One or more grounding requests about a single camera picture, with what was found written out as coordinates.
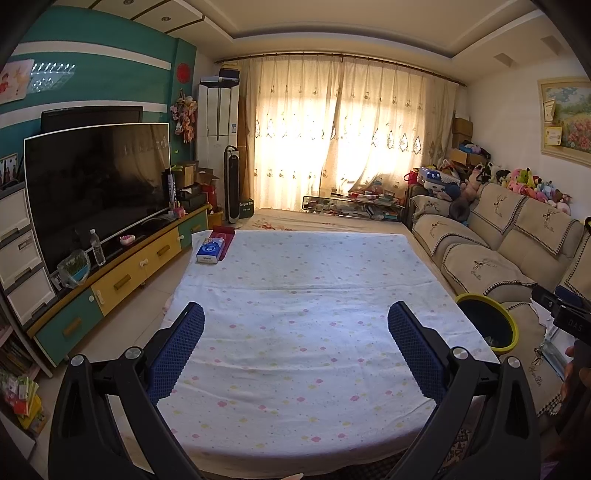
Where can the round dark cushion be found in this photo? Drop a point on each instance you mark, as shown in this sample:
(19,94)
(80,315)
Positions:
(459,208)

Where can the open cardboard box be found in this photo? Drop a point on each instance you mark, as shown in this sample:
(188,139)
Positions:
(185,173)

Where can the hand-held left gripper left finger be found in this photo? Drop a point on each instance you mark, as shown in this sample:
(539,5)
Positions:
(178,350)

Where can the white plastic drawer unit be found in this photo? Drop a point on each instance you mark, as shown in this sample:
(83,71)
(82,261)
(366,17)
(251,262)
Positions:
(23,258)

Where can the round red wall ornament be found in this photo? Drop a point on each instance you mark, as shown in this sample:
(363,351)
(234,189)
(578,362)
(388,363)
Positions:
(183,72)

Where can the row of plush toys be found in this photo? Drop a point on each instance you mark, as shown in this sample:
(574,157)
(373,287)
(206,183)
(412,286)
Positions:
(521,180)

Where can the artificial flower bunch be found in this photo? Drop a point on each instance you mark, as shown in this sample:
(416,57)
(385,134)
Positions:
(184,117)

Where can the glass coffee table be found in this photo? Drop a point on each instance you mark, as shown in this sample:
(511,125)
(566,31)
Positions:
(351,207)

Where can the person's right hand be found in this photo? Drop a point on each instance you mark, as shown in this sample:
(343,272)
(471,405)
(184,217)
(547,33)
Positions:
(572,378)

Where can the flat red box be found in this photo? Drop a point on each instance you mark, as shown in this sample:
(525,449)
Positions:
(224,232)

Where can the small pink dish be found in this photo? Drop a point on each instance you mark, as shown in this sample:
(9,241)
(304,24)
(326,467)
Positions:
(127,239)

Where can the floral floor mat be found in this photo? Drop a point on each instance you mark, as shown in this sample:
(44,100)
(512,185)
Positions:
(300,224)

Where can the beige sofa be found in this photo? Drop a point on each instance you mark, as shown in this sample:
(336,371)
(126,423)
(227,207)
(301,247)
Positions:
(485,263)

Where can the small black box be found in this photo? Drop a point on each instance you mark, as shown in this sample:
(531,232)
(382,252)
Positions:
(246,207)

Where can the cream embroidered curtains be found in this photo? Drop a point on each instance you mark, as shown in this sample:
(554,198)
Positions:
(300,101)

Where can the teal and yellow television cabinet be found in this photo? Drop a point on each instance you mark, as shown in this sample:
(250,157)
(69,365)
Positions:
(134,272)

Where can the blue tissue pack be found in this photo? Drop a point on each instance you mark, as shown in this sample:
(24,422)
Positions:
(210,251)

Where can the white dotted tablecloth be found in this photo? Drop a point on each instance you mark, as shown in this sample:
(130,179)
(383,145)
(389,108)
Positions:
(300,346)

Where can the crumpled white paper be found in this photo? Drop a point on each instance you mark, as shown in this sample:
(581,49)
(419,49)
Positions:
(551,328)

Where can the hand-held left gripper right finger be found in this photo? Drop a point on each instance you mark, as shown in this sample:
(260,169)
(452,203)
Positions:
(415,350)

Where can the black bin with yellow rim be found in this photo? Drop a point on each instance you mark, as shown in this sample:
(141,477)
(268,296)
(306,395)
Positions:
(489,323)

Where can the tall black box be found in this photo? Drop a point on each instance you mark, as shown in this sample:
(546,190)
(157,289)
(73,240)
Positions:
(170,191)

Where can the pile of books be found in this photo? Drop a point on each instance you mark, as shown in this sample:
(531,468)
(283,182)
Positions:
(23,401)

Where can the large curved television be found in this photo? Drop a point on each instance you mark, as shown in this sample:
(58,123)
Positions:
(92,194)

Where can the tall brown board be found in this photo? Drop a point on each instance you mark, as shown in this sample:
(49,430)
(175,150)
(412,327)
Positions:
(246,143)

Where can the framed photo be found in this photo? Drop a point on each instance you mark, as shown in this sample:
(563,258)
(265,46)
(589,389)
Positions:
(9,170)

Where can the clear water bottle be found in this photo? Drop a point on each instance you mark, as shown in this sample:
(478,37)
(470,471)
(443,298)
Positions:
(98,249)

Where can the red container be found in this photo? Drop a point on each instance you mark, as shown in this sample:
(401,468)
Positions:
(210,197)

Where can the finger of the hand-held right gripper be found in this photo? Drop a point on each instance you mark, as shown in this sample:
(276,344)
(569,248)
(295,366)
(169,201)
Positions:
(547,300)

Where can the stack of cardboard boxes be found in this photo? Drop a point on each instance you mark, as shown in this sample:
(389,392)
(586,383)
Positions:
(461,141)

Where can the silver packet with teal edge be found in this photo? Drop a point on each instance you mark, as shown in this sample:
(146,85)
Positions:
(554,360)

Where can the framed flower painting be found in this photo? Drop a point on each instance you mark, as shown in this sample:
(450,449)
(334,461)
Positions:
(572,120)

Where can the white standing air conditioner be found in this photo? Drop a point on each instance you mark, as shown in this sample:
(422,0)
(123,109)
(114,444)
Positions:
(217,115)

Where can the black tower fan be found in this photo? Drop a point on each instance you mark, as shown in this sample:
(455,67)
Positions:
(232,184)

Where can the blue box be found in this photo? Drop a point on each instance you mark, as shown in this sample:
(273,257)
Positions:
(229,74)

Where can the wall poster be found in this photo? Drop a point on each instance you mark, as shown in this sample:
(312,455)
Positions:
(16,78)

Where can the blue star print bag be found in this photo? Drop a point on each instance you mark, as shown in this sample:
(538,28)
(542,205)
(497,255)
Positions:
(431,177)

